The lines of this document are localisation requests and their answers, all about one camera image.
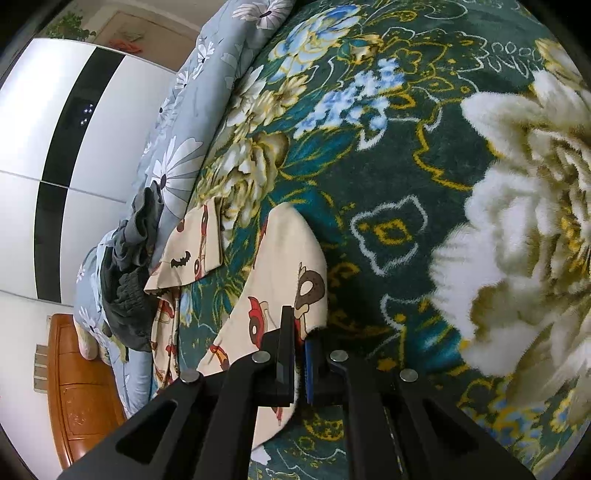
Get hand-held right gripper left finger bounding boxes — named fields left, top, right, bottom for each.
left=58, top=306, right=297, bottom=480

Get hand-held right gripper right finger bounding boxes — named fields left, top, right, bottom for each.
left=304, top=329, right=537, bottom=480

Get cream cartoon-print fleece pajama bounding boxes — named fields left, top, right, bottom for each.
left=144, top=196, right=329, bottom=450

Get dark grey garment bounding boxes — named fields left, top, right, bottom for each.
left=99, top=181, right=166, bottom=354

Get pastel pink yellow pillow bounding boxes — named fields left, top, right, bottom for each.
left=75, top=323, right=112, bottom=365

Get orange wooden headboard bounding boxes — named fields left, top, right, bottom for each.
left=47, top=313, right=127, bottom=472

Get green floral plush blanket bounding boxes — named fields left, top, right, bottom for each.
left=178, top=0, right=591, bottom=480

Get grey-blue daisy print quilt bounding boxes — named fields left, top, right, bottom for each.
left=74, top=0, right=296, bottom=416

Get white wardrobe with black stripe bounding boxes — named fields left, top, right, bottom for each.
left=0, top=38, right=178, bottom=305

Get green houseplant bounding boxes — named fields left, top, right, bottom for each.
left=46, top=11, right=97, bottom=42

